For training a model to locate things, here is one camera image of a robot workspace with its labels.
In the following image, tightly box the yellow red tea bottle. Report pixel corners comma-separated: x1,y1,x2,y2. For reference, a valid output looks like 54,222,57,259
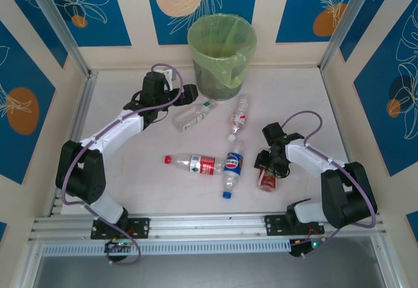
256,166,279,193

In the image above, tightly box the clear bottle white cap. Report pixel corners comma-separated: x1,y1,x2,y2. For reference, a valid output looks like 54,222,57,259
227,93,249,142

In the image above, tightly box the grey waste bin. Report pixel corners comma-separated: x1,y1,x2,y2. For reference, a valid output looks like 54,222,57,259
192,56,251,102

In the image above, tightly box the trash bin with green bag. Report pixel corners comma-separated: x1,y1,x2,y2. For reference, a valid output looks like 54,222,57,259
187,12,258,89

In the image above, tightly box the clear bottle green cap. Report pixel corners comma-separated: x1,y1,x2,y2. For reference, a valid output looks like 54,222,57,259
172,99,219,133

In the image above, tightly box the blue label bottle blue cap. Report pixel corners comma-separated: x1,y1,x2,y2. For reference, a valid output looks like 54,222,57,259
221,139,246,200

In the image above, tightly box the large clear bottle red cap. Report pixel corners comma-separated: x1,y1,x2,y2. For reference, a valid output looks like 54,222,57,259
164,152,226,176

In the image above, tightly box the small controller board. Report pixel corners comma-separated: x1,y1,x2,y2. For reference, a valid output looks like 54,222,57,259
289,238,324,259
103,239,134,253

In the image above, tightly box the grey metal panel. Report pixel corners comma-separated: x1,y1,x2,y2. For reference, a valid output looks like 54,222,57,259
32,238,391,288

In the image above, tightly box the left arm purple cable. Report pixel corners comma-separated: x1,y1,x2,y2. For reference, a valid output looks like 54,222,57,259
60,63,184,265

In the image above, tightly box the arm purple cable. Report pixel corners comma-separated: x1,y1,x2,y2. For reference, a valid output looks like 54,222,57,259
280,110,376,259
60,63,184,265

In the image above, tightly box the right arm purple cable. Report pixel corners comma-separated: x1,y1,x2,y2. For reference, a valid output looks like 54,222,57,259
280,110,376,259

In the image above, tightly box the aluminium side rail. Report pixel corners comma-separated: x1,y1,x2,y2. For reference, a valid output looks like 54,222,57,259
48,71,99,217
319,67,370,212

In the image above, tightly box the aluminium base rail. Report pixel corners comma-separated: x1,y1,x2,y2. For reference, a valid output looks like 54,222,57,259
28,208,390,242

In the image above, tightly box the slotted grey cable duct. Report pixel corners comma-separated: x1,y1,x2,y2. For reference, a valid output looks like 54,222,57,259
40,238,292,258

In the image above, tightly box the aluminium frame post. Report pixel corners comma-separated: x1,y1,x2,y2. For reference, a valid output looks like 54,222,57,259
319,0,377,72
23,0,99,80

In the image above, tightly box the aluminium frame bar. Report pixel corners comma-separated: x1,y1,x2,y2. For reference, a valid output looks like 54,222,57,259
11,240,45,288
370,235,404,288

